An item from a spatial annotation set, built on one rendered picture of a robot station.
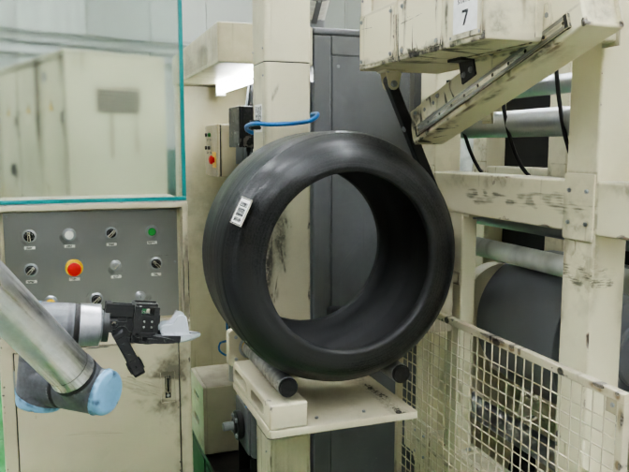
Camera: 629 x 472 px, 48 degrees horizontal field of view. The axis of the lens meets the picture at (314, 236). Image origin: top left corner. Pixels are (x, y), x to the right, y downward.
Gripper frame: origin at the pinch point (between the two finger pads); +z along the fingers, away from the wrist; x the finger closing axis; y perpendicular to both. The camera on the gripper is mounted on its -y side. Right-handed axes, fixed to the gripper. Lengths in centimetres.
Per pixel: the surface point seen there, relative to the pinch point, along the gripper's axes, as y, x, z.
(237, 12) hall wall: 299, 1039, 227
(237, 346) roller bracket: -8.4, 25.4, 16.9
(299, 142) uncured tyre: 45.5, -7.6, 17.1
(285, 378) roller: -6.6, -8.6, 19.5
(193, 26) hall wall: 258, 1012, 152
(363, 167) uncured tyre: 42, -12, 31
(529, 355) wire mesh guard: 6, -32, 65
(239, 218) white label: 28.2, -10.7, 4.7
